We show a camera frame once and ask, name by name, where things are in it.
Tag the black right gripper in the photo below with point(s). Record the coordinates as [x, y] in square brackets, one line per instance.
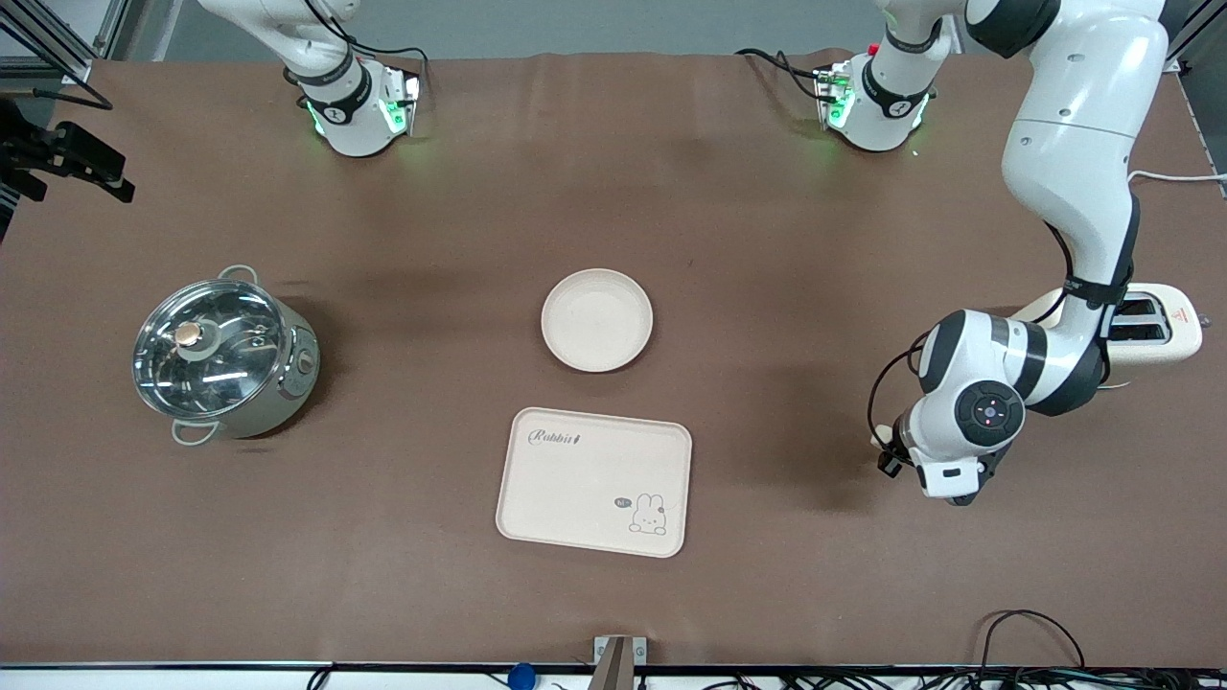
[15, 138]

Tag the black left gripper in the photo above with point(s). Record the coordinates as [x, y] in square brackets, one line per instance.
[882, 460]

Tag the round cream plate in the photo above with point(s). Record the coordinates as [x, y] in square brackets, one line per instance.
[596, 321]

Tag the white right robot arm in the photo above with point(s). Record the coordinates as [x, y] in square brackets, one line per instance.
[355, 125]

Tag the glass pot lid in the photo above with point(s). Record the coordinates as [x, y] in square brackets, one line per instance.
[206, 350]

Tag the silver electric cooking pot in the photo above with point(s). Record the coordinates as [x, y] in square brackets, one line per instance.
[288, 393]

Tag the cream two-slot toaster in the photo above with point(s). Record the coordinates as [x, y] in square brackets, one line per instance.
[1174, 326]

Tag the cream rabbit print tray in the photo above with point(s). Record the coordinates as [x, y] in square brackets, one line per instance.
[575, 489]

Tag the brown table mat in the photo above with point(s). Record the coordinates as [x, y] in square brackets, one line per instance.
[613, 192]

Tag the blue round knob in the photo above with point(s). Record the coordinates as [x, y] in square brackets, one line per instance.
[520, 677]

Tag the aluminium frame profile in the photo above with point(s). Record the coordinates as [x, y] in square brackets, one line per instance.
[57, 53]

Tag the grey metal bracket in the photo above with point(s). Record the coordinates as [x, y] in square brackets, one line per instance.
[618, 661]

